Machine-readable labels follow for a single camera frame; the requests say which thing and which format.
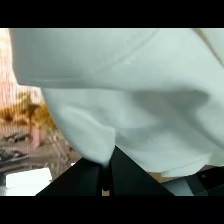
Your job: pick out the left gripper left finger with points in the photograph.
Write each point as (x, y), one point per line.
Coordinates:
(80, 181)

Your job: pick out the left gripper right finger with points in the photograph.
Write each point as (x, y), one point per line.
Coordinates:
(133, 180)

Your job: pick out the white T-shirt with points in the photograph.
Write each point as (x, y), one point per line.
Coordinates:
(133, 83)

